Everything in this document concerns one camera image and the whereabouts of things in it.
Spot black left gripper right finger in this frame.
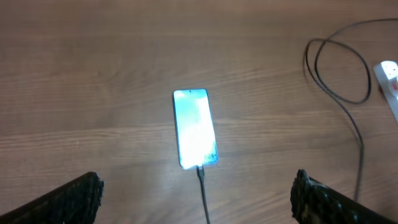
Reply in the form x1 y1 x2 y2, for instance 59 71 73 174
290 169 397 224

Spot black USB-C charging cable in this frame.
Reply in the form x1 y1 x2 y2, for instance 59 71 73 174
195 17 398 224

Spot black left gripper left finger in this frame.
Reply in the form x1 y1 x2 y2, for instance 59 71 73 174
1 172 104 224

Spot blue Galaxy smartphone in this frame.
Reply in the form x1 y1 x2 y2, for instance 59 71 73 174
172 89 219 170

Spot white power strip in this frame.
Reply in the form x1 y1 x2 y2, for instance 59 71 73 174
373 60 397 121

